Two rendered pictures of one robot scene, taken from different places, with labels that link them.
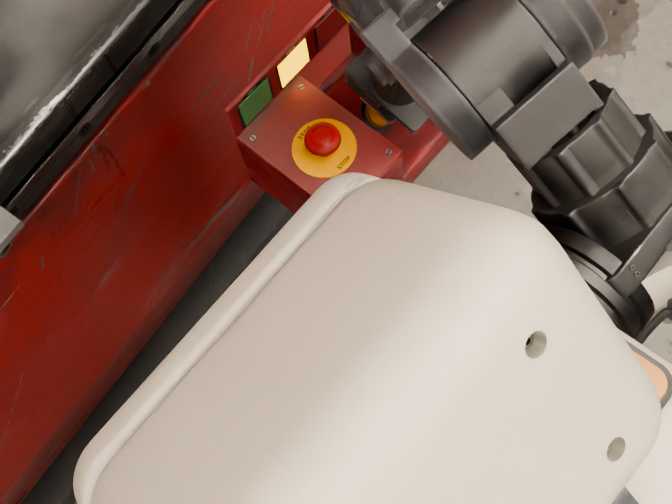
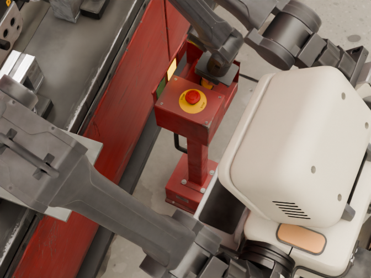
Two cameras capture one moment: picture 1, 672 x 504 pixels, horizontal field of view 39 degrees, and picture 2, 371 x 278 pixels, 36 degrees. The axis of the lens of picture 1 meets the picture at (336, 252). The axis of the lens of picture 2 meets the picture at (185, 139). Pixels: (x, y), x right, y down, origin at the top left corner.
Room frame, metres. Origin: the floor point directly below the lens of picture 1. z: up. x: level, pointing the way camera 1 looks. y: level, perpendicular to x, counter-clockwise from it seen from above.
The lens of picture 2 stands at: (-0.20, 0.30, 2.08)
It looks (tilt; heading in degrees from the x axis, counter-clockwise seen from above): 65 degrees down; 337
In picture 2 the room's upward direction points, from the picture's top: 3 degrees counter-clockwise
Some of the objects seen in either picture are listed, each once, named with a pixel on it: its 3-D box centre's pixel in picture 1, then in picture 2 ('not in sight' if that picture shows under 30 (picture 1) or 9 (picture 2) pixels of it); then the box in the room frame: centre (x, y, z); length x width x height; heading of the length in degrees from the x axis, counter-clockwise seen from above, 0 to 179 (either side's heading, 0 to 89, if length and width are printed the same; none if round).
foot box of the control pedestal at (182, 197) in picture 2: not in sight; (205, 186); (0.47, -0.06, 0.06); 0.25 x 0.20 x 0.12; 38
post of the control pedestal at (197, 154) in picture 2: not in sight; (197, 147); (0.50, -0.04, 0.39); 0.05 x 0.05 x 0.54; 38
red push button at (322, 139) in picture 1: (323, 143); (192, 99); (0.46, -0.01, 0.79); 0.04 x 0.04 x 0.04
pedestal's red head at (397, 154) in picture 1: (346, 125); (197, 91); (0.50, -0.04, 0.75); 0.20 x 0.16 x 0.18; 128
